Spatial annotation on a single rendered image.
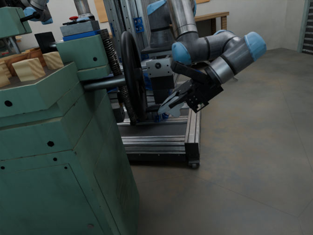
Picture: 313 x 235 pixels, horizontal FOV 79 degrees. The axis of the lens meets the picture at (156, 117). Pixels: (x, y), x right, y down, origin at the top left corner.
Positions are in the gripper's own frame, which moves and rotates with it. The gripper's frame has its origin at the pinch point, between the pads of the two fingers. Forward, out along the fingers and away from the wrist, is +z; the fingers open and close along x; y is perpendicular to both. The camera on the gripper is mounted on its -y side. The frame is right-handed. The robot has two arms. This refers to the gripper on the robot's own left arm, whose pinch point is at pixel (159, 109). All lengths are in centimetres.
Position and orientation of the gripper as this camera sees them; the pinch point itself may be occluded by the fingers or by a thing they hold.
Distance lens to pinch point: 63.5
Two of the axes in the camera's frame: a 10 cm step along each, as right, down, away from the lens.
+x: -0.3, -4.6, 8.9
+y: 6.4, 6.7, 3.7
